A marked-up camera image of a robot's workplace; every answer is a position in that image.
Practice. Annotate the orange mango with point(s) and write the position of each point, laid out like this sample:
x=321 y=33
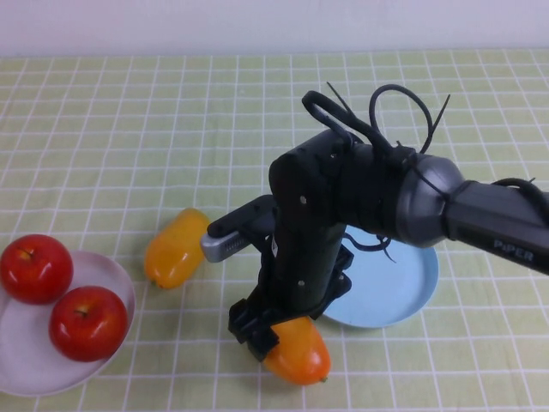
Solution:
x=304 y=356

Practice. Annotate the white plate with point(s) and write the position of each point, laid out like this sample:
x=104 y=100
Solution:
x=25 y=356

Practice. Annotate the light blue plate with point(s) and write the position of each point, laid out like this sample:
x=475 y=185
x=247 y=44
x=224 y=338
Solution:
x=386 y=292

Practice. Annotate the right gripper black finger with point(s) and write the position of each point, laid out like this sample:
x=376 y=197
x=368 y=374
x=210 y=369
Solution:
x=261 y=343

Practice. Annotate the black looped zip tie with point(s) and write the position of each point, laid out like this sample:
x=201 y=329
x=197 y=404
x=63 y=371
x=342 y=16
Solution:
x=422 y=107

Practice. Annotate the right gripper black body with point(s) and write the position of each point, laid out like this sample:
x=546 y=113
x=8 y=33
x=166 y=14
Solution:
x=244 y=315

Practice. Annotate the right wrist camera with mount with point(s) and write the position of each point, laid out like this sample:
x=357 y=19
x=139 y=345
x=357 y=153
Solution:
x=223 y=249

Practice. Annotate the green checked tablecloth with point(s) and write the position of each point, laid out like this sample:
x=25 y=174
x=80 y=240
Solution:
x=128 y=129

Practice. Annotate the yellow mango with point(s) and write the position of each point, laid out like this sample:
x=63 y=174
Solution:
x=171 y=257

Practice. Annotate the red apple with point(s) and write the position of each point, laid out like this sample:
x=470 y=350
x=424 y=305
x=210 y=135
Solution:
x=90 y=330
x=38 y=274

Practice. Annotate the black and grey right robot arm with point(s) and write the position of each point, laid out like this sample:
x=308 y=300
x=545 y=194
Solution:
x=493 y=214

